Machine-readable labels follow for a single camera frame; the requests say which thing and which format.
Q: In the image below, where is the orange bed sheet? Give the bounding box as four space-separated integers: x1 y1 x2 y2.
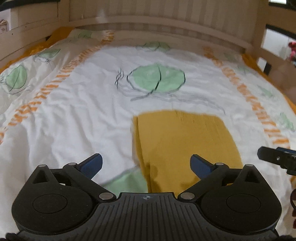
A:
1 27 74 73

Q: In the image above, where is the mustard yellow knit sweater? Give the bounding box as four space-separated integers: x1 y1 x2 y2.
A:
133 110 243 195

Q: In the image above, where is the red item on shelf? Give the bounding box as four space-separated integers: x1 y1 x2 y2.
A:
288 42 296 62

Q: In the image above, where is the white leaf-print duvet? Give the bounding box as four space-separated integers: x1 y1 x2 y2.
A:
1 30 295 235

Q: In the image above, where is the wooden bed frame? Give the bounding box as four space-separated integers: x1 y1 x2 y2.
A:
1 1 295 92

